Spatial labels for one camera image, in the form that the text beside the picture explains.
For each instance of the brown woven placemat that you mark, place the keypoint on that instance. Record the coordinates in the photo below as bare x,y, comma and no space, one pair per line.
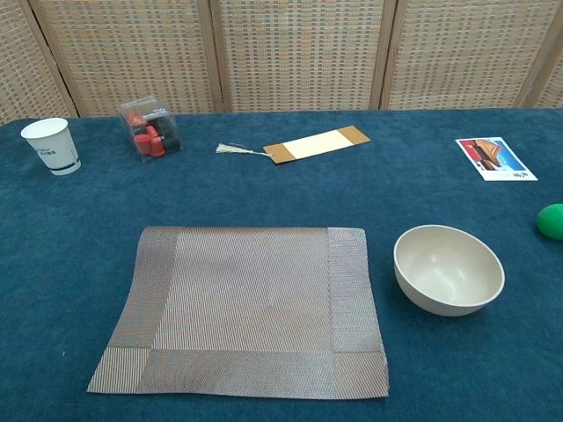
242,299

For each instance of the clear box of red caps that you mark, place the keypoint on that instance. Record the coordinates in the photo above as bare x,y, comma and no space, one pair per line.
149,136

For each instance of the colourful photo postcard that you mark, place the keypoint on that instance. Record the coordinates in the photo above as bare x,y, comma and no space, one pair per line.
497,158

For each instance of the brown cream bookmark with tassel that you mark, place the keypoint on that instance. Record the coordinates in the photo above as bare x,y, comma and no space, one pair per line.
316,143

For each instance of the beige bowl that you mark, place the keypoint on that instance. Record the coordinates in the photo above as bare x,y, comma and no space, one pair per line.
448,272

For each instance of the green ball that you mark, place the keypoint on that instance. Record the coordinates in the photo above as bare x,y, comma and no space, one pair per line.
552,222

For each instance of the woven wooden folding screen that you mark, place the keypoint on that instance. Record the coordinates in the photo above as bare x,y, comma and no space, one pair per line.
299,53

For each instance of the white paper cup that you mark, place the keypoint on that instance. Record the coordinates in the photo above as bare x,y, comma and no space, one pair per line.
53,149

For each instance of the blue tablecloth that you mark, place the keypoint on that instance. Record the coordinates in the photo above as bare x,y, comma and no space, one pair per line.
264,193

